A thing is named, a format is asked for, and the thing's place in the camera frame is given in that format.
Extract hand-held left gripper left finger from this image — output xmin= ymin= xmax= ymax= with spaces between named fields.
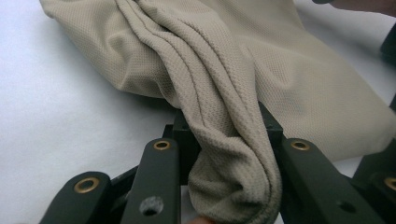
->
xmin=119 ymin=109 xmax=202 ymax=224

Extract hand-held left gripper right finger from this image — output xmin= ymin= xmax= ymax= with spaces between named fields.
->
xmin=257 ymin=101 xmax=388 ymax=224

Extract white table mat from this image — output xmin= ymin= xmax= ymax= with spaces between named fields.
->
xmin=0 ymin=0 xmax=396 ymax=224

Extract beige pants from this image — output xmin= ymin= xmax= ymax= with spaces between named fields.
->
xmin=38 ymin=0 xmax=396 ymax=224

